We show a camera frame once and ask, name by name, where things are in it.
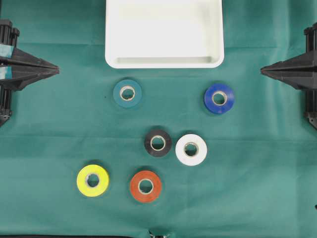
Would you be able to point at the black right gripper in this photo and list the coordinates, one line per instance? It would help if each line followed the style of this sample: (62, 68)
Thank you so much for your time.
(296, 77)

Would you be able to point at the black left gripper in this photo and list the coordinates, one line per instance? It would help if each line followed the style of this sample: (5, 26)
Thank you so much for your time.
(17, 79)

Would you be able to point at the teal tape roll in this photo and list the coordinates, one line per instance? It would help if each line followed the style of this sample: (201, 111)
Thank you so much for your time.
(127, 84)

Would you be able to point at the white tape roll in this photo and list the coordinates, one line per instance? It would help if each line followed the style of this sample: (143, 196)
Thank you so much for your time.
(201, 147)

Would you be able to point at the blue tape roll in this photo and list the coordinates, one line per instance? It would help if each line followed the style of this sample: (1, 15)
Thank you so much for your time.
(226, 92)

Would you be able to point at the white plastic tray case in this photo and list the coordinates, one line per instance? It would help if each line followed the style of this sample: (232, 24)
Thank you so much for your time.
(164, 34)

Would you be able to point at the yellow tape roll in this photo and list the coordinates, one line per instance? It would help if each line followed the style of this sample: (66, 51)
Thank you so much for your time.
(82, 180)

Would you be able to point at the black tape roll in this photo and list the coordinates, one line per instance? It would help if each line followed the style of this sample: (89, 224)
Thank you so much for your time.
(167, 143)

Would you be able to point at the orange-red tape roll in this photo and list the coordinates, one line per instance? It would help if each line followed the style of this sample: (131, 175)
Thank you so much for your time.
(141, 196)

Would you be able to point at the black clamp at table edge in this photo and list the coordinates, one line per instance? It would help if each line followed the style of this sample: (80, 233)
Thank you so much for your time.
(154, 234)

